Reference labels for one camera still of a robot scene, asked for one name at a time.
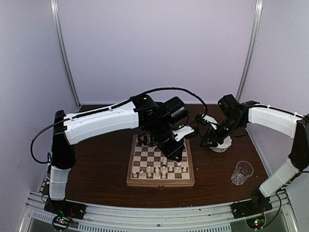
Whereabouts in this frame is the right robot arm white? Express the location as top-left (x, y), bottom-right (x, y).
top-left (196, 94), bottom-right (309, 214)

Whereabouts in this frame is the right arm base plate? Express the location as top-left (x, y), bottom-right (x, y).
top-left (231, 200), bottom-right (273, 219)

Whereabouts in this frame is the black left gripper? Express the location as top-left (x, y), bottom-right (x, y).
top-left (147, 120), bottom-right (185, 162)

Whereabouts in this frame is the aluminium corner post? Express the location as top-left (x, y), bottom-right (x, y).
top-left (236, 0), bottom-right (263, 101)
top-left (50, 0), bottom-right (81, 108)

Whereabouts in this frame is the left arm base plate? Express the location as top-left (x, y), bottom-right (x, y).
top-left (44, 197), bottom-right (86, 219)

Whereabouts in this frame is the wooden chess board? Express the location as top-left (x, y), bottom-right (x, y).
top-left (126, 135), bottom-right (196, 188)

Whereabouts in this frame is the white scalloped bowl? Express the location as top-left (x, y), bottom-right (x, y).
top-left (210, 136), bottom-right (232, 153)

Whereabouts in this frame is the aluminium front rail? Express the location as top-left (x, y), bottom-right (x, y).
top-left (17, 192), bottom-right (300, 232)

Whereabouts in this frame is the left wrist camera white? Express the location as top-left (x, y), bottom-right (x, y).
top-left (172, 126), bottom-right (195, 142)

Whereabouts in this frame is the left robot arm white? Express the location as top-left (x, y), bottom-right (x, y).
top-left (30, 87), bottom-right (198, 215)

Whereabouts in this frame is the dark rook far piece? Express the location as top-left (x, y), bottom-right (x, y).
top-left (137, 136), bottom-right (142, 146)

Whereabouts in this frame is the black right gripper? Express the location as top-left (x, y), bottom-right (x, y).
top-left (199, 115), bottom-right (245, 147)

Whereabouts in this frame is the clear plastic cup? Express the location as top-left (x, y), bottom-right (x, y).
top-left (231, 161), bottom-right (254, 186)

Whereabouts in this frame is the left aluminium corner post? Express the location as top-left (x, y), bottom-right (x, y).
top-left (50, 0), bottom-right (81, 108)

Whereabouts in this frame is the white knight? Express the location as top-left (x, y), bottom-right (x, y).
top-left (162, 158), bottom-right (168, 166)

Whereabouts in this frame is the right aluminium corner post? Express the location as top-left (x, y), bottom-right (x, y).
top-left (236, 0), bottom-right (263, 101)

